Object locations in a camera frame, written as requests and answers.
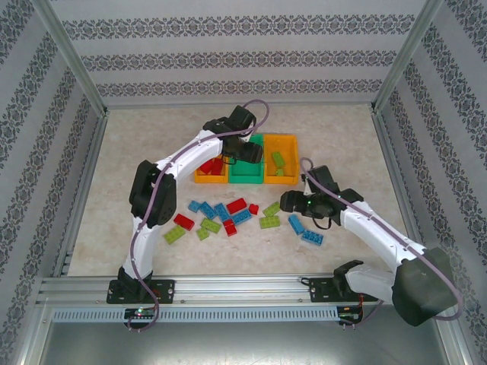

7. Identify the green plastic bin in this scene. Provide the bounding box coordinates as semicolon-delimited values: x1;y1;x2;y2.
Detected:
228;132;266;186

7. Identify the orange plastic bin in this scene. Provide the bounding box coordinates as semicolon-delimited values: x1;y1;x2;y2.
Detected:
263;132;300;186
193;150;231;186

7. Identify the small circuit board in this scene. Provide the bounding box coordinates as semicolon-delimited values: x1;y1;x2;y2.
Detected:
124;307;158;320
338;310;363;325

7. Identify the grey metal panel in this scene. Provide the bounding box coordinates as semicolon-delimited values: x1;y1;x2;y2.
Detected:
37;322;457;365

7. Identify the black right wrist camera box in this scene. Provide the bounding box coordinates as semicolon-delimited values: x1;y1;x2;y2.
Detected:
306;164;341;195

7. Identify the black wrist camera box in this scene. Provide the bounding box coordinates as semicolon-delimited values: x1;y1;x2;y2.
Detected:
227;105;256;132
306;164;341;195

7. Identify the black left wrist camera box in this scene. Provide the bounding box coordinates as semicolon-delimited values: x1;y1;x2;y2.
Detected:
227;105;256;132

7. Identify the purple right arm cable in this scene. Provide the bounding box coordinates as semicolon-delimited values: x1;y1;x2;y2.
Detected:
299;156;464;327

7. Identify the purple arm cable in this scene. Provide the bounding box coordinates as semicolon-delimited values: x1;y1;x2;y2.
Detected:
299;156;464;327
127;98;272;334

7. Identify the aluminium side rail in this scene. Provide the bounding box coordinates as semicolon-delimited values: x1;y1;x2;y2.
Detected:
51;112;111;278
371;108;433;275

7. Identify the aluminium mounting rail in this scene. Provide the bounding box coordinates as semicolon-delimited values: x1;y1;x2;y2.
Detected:
36;275;448;307

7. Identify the grey slotted cable duct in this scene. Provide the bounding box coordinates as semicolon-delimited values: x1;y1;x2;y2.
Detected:
51;306;339;323

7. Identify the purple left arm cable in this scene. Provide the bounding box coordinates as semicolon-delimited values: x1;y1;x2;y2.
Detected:
127;98;272;334

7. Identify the aluminium frame post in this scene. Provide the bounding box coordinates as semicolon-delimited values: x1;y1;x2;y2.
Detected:
28;0;110;117
431;302;480;365
369;0;446;115
0;302;54;365

